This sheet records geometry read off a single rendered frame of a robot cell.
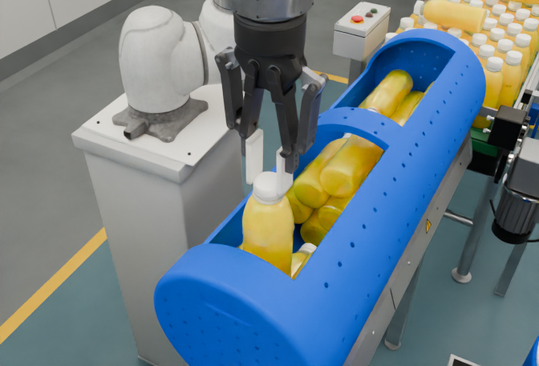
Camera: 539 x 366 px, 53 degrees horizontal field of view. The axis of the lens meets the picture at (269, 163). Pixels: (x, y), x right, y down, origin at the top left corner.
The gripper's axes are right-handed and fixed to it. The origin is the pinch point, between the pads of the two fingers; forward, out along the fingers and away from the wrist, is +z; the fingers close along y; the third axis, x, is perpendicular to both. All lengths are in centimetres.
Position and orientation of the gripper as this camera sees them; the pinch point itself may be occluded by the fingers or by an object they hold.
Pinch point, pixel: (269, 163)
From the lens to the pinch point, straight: 67.5
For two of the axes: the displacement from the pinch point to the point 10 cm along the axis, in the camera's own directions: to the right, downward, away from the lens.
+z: 0.0, 7.8, 6.3
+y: 8.6, 3.3, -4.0
